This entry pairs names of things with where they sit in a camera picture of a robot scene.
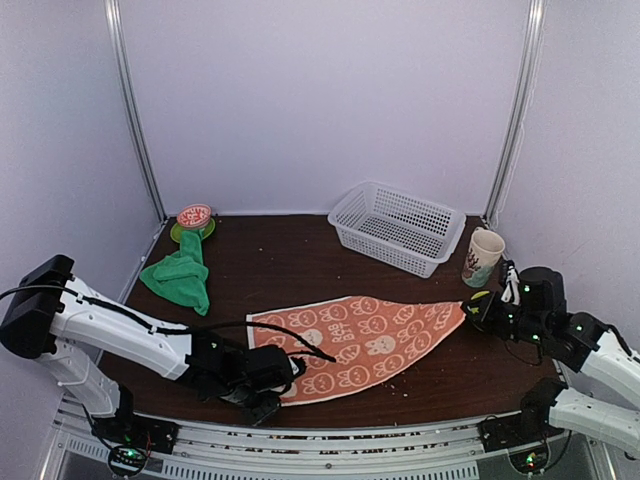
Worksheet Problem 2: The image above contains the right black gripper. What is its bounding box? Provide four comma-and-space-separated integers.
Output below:
462, 290, 549, 348

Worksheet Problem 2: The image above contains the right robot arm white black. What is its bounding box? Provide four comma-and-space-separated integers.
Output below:
462, 266, 639, 457

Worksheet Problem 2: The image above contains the orange rabbit pattern towel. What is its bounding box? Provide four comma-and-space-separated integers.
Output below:
246, 296, 465, 407

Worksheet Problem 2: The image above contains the left aluminium frame post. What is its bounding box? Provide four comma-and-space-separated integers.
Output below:
104, 0, 168, 223

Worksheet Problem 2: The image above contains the aluminium front rail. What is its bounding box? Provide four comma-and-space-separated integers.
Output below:
36, 396, 620, 479

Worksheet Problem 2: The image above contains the green saucer plate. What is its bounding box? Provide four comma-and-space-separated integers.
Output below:
170, 217, 216, 244

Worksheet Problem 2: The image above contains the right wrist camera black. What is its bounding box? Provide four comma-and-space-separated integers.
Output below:
500, 260, 520, 305

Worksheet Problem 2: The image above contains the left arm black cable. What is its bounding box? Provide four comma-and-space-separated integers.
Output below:
0, 284, 337, 364

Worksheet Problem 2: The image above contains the green microfiber towel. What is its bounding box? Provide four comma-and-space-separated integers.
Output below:
140, 232, 210, 316

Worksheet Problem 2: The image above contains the right aluminium frame post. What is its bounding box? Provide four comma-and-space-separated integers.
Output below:
484, 0, 548, 229

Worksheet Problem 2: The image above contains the red patterned small bowl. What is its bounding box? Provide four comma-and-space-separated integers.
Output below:
177, 204, 212, 230

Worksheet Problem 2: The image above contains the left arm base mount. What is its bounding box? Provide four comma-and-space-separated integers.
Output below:
90, 415, 179, 478

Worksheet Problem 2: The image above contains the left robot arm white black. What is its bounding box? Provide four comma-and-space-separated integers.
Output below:
1, 255, 306, 444

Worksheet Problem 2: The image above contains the ceramic mug floral pattern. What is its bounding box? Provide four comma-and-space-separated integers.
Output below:
461, 227, 506, 288

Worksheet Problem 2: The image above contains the lime green bowl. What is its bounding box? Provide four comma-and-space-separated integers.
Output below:
470, 290, 493, 301

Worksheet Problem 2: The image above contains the white plastic mesh basket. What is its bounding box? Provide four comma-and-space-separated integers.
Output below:
328, 182, 466, 279

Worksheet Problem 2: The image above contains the aluminium frame post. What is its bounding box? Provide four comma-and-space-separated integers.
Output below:
484, 0, 548, 229
104, 0, 168, 223

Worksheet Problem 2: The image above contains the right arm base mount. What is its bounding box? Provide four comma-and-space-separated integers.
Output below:
477, 413, 566, 478

